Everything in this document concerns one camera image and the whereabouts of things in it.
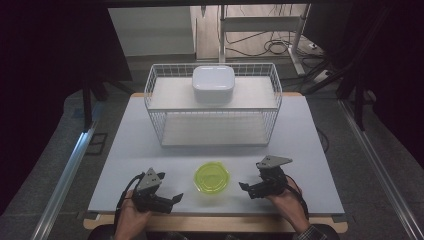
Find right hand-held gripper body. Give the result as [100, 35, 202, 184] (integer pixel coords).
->
[249, 155, 294, 200]

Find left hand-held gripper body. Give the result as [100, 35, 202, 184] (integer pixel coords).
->
[132, 167, 174, 214]

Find green translucent round plate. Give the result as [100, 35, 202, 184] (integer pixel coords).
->
[193, 161, 232, 194]

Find white wire rack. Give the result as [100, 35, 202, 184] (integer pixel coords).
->
[143, 62, 284, 148]

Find white square bowl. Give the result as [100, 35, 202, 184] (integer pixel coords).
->
[191, 65, 236, 104]

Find person's left hand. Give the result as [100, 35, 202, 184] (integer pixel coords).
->
[114, 190, 153, 240]

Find person's right hand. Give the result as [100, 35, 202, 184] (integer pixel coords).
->
[266, 176, 311, 234]

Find black metal stand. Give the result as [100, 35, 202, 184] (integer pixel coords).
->
[81, 77, 135, 132]
[335, 64, 378, 132]

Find white power strip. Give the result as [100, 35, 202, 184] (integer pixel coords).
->
[313, 69, 333, 84]

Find dark curtain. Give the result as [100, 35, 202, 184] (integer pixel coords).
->
[331, 0, 424, 172]
[0, 0, 132, 214]

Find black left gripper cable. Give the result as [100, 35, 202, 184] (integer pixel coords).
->
[114, 172, 146, 229]

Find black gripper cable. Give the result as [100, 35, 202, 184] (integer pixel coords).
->
[114, 172, 146, 229]
[285, 181, 311, 222]

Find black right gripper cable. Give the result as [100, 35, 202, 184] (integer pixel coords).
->
[285, 181, 311, 222]

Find thin black cable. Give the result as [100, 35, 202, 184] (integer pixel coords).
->
[316, 127, 331, 154]

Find aluminium rail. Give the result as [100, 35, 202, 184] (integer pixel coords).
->
[337, 99, 424, 240]
[31, 102, 105, 240]

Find black floor cables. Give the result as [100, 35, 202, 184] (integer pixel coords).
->
[225, 30, 323, 58]

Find white desk frame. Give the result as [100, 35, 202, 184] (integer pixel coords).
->
[218, 3, 312, 76]

